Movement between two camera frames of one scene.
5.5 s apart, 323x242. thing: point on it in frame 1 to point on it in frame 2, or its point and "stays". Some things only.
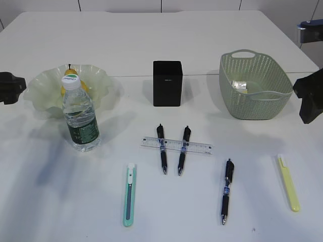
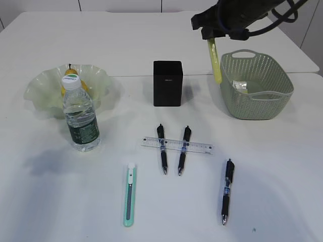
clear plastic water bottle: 80,115 stays
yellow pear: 84,88 stays
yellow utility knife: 290,190 to 216,60
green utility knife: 130,195 stays
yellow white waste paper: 238,84 stays
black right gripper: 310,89 to 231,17
